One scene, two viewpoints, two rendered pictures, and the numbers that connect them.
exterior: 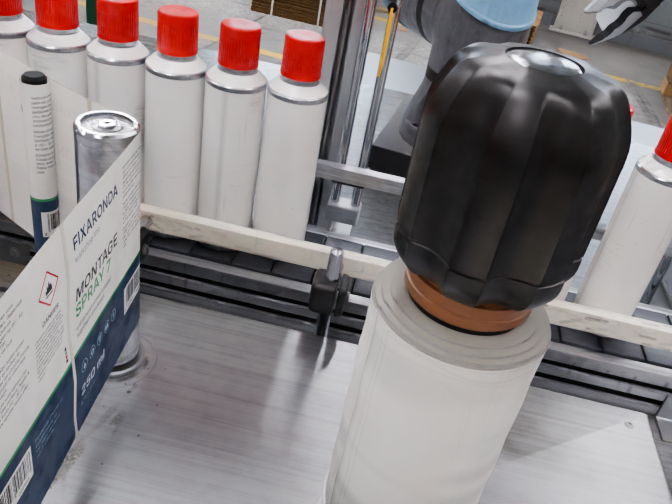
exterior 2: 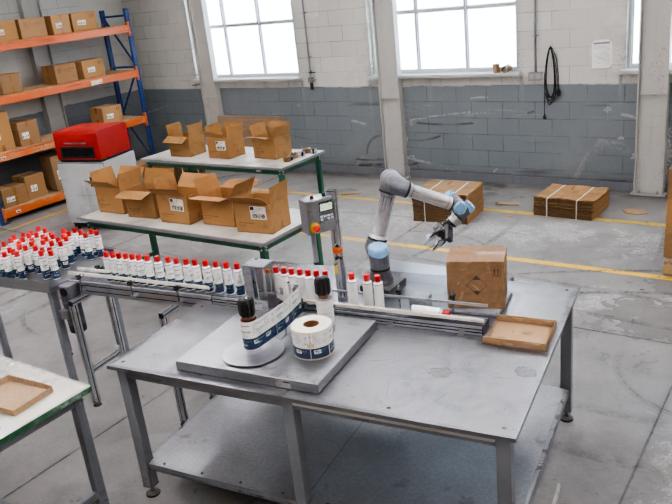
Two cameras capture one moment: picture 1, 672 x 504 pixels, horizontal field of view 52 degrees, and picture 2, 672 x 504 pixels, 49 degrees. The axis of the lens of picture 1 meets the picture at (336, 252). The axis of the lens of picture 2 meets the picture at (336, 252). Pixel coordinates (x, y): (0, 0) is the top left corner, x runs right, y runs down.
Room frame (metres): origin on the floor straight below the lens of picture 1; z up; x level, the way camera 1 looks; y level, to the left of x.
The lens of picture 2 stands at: (-2.79, -1.58, 2.55)
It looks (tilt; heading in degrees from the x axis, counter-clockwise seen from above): 20 degrees down; 25
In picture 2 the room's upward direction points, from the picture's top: 6 degrees counter-clockwise
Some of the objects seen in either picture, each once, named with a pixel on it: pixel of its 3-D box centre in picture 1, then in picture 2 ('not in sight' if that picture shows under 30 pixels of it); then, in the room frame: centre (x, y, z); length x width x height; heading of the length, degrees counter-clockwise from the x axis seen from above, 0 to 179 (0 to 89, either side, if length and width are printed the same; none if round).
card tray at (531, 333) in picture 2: not in sight; (520, 331); (0.48, -1.00, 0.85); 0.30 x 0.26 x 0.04; 87
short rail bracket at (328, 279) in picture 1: (327, 306); not in sight; (0.46, 0.00, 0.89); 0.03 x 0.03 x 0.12; 87
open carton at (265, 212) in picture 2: not in sight; (262, 204); (2.04, 1.26, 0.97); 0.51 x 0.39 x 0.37; 174
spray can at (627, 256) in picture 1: (640, 229); (378, 293); (0.53, -0.25, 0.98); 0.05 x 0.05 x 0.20
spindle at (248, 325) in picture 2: not in sight; (249, 324); (-0.05, 0.21, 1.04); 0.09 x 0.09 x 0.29
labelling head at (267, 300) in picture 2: not in sight; (261, 284); (0.48, 0.43, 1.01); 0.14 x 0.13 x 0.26; 87
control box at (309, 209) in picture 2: not in sight; (317, 214); (0.63, 0.10, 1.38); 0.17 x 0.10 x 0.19; 142
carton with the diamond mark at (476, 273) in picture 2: not in sight; (477, 276); (0.82, -0.72, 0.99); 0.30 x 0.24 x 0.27; 98
